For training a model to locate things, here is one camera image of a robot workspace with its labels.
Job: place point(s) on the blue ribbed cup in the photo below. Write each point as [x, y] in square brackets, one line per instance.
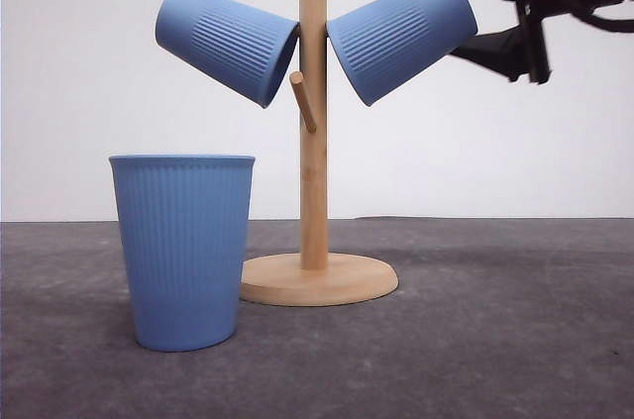
[243, 49]
[387, 43]
[185, 222]

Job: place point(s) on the blue ribbed cup front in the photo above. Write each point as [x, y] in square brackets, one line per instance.
[185, 222]

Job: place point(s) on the wooden cup tree stand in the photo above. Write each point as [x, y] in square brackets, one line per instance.
[315, 277]

